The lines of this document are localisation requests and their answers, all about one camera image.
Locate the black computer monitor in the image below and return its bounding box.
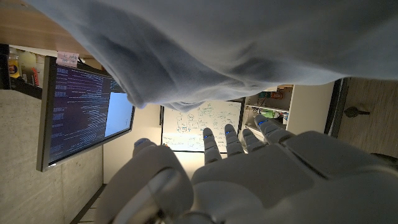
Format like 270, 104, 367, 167
35, 55, 136, 173

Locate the blue hoodie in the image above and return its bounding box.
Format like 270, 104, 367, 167
23, 0, 398, 113

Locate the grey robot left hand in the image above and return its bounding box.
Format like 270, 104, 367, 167
94, 114, 398, 224

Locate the wooden door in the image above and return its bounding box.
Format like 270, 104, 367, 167
337, 77, 398, 158

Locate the white shelf cabinet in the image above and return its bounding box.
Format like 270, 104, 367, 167
241, 81, 336, 138

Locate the black door handle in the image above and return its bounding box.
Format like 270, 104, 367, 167
344, 106, 371, 119

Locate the white wipes canister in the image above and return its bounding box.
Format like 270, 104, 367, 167
19, 50, 42, 87

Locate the pink sticky note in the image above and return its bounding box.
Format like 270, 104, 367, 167
56, 50, 80, 68

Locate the whiteboard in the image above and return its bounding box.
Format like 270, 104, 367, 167
159, 100, 245, 154

